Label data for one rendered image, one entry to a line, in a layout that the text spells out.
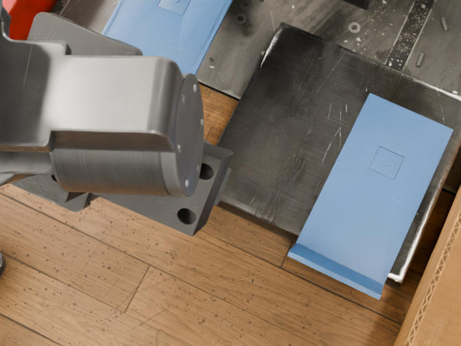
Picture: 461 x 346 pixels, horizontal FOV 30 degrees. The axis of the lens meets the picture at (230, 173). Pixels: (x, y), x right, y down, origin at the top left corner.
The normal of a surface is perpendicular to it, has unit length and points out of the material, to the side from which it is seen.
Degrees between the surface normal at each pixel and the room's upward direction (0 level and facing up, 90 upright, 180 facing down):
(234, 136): 0
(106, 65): 9
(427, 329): 0
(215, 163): 30
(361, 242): 0
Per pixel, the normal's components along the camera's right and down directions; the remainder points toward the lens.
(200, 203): -0.18, 0.14
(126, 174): -0.17, 0.63
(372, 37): -0.01, -0.35
